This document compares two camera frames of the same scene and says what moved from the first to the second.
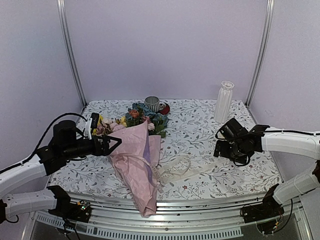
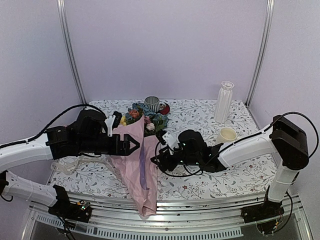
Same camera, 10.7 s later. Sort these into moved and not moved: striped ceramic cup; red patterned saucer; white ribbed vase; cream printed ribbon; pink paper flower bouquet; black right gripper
Moved: black right gripper; cream printed ribbon
Not moved: striped ceramic cup; red patterned saucer; white ribbed vase; pink paper flower bouquet
